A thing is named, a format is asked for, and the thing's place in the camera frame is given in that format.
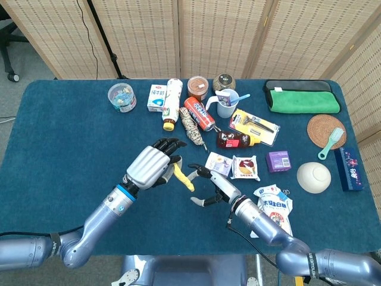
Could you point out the small metal binder clip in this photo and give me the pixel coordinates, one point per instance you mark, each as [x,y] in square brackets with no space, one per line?
[286,192]

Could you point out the bamboo folding screen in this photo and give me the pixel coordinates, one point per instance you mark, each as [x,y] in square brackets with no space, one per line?
[214,35]

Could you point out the dark red sauce packet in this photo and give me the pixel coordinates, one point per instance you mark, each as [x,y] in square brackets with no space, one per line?
[233,140]

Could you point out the light blue toothbrush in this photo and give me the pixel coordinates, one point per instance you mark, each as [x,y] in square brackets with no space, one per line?
[242,97]

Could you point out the white sugar bag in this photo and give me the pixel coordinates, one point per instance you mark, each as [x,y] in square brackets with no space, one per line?
[275,205]

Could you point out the black office chair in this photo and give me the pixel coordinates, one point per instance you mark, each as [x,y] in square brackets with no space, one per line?
[6,38]

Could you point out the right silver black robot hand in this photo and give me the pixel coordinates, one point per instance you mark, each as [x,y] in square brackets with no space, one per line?
[224,187]

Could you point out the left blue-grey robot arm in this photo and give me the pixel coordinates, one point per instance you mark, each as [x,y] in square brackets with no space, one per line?
[98,220]

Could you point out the white blue milk carton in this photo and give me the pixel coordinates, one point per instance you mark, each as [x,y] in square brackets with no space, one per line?
[156,98]

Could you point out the yellow stretchy toy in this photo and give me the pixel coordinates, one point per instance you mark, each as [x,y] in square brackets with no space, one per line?
[183,177]

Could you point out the white purple juice carton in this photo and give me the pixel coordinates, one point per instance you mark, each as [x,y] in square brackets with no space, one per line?
[218,162]

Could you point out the white snack packet with pie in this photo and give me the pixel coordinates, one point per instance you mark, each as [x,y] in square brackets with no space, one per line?
[245,168]

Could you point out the tea bottle with yellow cap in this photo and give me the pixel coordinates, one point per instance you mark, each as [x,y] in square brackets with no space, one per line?
[172,99]

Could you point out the clear plastic tub of clips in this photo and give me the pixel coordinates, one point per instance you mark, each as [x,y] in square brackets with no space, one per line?
[122,96]

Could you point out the orange red drink can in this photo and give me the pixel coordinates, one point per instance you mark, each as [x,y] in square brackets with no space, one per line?
[199,113]

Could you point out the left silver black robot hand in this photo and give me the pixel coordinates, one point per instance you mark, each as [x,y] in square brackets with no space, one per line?
[147,168]

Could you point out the black tripod stand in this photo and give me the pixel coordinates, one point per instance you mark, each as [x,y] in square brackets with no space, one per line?
[105,41]

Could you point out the green microfibre cloth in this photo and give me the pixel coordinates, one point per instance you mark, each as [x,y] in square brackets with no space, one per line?
[303,102]

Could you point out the razor in yellow blister pack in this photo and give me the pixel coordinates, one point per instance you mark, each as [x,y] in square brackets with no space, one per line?
[256,126]

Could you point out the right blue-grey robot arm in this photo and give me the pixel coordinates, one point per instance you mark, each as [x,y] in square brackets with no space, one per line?
[268,226]

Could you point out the glass jar with dark lid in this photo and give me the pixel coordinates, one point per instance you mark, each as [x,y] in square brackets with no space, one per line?
[224,81]

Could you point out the orange plastic jar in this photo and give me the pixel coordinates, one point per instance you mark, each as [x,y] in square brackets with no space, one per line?
[198,88]

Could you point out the beige upturned bowl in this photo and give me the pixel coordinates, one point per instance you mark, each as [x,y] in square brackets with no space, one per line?
[314,177]

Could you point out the long dark blue box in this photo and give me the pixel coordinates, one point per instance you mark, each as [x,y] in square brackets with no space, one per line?
[349,168]

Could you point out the blue felt table cover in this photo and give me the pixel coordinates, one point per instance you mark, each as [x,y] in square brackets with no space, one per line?
[74,134]

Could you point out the small purple box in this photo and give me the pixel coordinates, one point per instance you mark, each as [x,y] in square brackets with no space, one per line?
[278,161]

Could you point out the grey black folded cloth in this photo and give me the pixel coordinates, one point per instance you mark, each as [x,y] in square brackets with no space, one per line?
[300,85]

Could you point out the round woven rattan coaster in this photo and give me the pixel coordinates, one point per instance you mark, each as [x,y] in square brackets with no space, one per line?
[321,129]

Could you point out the mint green scrubbing brush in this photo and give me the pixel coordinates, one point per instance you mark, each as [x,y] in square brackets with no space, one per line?
[334,138]

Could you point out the purple toothpaste tube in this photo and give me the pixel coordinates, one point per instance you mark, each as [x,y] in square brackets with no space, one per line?
[223,97]

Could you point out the blue-grey robot torso base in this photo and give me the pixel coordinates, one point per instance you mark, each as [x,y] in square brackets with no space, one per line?
[184,271]

